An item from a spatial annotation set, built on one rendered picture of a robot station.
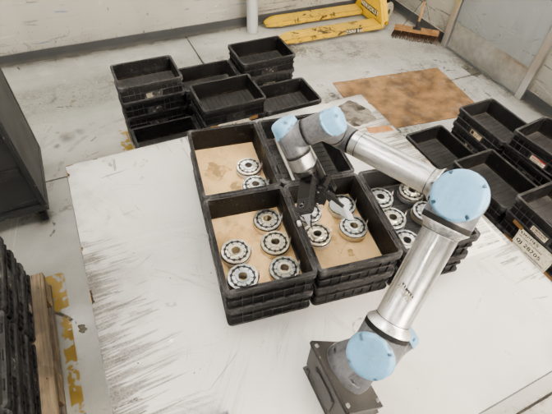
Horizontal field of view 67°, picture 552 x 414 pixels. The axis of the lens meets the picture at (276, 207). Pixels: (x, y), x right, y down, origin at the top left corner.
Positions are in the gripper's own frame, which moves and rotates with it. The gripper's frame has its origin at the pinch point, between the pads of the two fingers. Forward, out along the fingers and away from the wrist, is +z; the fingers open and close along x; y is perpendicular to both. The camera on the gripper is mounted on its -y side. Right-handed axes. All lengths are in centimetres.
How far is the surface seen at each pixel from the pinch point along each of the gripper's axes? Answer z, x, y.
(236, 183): -11, 48, 25
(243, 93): -25, 103, 132
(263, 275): 9.7, 27.4, -9.0
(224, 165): -17, 55, 32
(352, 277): 24.1, 4.0, 3.4
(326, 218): 12.4, 16.6, 24.0
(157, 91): -52, 140, 102
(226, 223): -4.9, 44.5, 5.1
